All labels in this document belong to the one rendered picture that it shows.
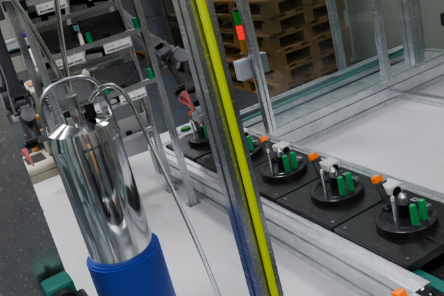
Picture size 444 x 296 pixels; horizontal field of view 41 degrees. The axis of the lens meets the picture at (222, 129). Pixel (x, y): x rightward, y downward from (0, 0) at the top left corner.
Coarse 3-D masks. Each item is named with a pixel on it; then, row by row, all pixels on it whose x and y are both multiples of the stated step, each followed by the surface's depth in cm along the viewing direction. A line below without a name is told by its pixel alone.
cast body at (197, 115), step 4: (196, 104) 218; (196, 108) 216; (200, 108) 217; (192, 112) 221; (196, 112) 217; (200, 112) 217; (192, 116) 222; (196, 116) 219; (200, 116) 217; (196, 120) 220; (200, 120) 218
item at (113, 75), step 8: (120, 64) 187; (128, 64) 187; (96, 72) 185; (104, 72) 185; (112, 72) 186; (120, 72) 186; (128, 72) 187; (136, 72) 187; (104, 80) 185; (112, 80) 185; (120, 80) 186; (128, 80) 186; (136, 80) 187; (112, 88) 185; (104, 104) 200
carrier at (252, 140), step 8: (248, 136) 196; (256, 136) 214; (248, 144) 196; (256, 144) 200; (272, 144) 204; (280, 144) 196; (288, 144) 195; (256, 152) 196; (264, 152) 199; (200, 160) 206; (208, 160) 204; (256, 160) 194; (264, 160) 193; (208, 168) 200; (216, 168) 195
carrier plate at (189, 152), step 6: (186, 138) 230; (168, 144) 228; (180, 144) 225; (186, 144) 224; (186, 150) 218; (192, 150) 216; (198, 150) 215; (204, 150) 214; (210, 150) 212; (186, 156) 213; (192, 156) 211; (198, 156) 210
